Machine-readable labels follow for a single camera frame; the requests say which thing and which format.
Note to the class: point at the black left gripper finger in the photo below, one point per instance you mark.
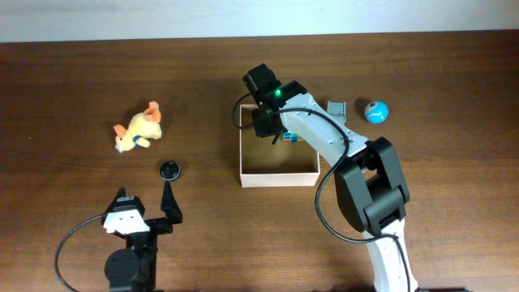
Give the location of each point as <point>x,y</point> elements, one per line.
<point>121,194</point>
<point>169,205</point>

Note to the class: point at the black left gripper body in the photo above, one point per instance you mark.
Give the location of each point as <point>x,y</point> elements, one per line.
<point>158,226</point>

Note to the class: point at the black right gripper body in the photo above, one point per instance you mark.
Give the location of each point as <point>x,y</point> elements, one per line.
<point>267,127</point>

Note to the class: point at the colourful puzzle cube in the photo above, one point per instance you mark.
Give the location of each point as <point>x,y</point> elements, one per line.
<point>290,137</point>

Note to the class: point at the pink cardboard box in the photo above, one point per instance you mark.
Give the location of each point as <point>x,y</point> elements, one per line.
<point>262,164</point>

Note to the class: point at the yellow grey toy truck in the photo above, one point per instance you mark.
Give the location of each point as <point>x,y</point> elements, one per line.
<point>337,110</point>

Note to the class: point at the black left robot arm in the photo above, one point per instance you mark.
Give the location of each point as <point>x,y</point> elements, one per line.
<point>133,268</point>

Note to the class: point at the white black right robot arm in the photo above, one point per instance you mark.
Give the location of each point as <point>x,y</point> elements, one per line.
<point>371,189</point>

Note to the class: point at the black round puck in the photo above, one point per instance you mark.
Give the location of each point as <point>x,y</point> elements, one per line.
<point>170,171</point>

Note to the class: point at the yellow plush bunny toy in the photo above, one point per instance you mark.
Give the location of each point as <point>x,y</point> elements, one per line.
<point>142,127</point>

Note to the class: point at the blue white ball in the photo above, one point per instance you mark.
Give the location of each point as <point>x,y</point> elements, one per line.
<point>376,112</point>

